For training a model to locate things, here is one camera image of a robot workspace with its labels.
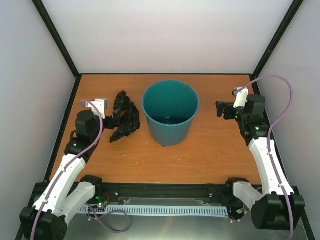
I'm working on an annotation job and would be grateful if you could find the black plastic trash bag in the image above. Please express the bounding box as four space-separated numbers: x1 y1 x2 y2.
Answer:
109 90 141 143

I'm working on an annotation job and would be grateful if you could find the teal plastic trash bin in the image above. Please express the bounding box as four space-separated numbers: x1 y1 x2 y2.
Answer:
141 79 200 147

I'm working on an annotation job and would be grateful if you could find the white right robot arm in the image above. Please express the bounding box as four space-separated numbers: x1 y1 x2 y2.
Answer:
215 92 305 231

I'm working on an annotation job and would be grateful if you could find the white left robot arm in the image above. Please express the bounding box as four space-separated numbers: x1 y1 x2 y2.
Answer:
19 109 115 240

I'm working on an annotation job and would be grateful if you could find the green lit circuit board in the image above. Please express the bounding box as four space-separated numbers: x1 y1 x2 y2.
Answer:
96 193 111 208

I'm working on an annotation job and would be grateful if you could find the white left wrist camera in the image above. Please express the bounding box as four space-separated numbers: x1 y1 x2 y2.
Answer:
86 98 108 120

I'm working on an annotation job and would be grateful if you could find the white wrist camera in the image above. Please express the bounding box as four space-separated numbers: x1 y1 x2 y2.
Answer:
86 98 108 120
232 87 249 109

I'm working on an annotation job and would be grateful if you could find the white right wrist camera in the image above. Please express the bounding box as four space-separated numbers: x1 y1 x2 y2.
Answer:
232 87 249 109

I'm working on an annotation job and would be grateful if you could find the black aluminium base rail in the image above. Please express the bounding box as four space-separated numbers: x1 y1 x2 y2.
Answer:
89 177 249 207

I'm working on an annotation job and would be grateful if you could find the purple loose base cable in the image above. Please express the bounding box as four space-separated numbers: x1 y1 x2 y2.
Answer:
84 203 131 233

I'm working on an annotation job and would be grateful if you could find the light blue slotted cable duct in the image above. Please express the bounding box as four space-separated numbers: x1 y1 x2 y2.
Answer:
96 205 228 218

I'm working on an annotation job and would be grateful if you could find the black right frame post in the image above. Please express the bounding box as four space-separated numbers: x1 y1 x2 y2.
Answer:
252 0 304 79

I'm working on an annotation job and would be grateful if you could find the black frame post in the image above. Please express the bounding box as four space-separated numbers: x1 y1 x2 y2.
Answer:
252 0 304 79
31 0 81 79

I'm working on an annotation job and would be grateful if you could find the black left frame post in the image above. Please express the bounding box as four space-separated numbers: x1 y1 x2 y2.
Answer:
31 0 81 79

